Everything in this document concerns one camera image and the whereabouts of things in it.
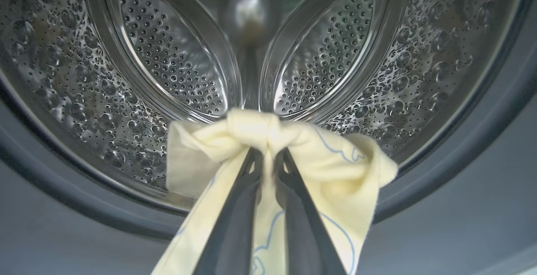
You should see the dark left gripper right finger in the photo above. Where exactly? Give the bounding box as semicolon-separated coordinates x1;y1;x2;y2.
275;147;347;275

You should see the cream garment with carrot print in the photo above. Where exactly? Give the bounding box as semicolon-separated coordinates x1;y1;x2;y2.
151;108;398;275

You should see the steel perforated washer drum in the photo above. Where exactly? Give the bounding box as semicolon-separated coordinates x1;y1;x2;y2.
0;0;529;213

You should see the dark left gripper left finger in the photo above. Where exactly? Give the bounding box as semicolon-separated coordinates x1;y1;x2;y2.
192;147;264;275

